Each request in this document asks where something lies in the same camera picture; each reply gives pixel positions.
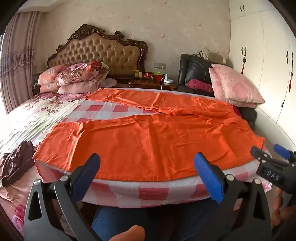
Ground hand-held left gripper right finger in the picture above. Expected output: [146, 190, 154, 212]
[193, 152, 273, 241]

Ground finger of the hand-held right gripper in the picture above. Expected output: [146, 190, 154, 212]
[250, 146, 289, 168]
[273, 144, 296, 161]

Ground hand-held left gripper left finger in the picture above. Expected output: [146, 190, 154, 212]
[23, 152, 102, 241]

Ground orange pants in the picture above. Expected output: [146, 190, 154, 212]
[32, 89, 265, 182]

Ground person's right hand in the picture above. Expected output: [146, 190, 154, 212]
[270, 187, 290, 228]

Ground person's left hand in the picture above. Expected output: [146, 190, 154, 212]
[109, 225, 146, 241]

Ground dark clothing pile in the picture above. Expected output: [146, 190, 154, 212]
[233, 105, 258, 131]

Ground pink white checkered cover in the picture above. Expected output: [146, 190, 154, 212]
[35, 88, 273, 208]

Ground person's blue jeans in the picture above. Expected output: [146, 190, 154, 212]
[91, 203, 222, 241]

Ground large pink cushion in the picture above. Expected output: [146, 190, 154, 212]
[208, 64, 265, 108]

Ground dark maroon cloth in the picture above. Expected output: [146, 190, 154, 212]
[0, 141, 36, 187]

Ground red knot tassel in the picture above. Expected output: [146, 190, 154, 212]
[286, 51, 296, 93]
[240, 46, 247, 75]

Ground floral bed sheet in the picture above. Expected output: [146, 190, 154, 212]
[0, 91, 91, 235]

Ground pink folded quilt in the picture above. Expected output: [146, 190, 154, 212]
[57, 81, 100, 94]

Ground maroon bolster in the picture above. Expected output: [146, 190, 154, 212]
[186, 79, 215, 93]

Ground white wardrobe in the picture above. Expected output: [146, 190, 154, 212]
[228, 0, 296, 131]

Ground pink floral pillow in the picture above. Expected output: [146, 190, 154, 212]
[38, 65, 68, 93]

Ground wooden nightstand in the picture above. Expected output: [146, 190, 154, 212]
[128, 79, 178, 91]

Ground black leather armchair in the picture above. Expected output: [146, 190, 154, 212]
[178, 54, 232, 96]

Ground tufted carved wooden headboard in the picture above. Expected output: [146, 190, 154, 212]
[47, 24, 148, 77]

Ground purple patterned curtain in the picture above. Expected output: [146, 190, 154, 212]
[0, 10, 42, 114]

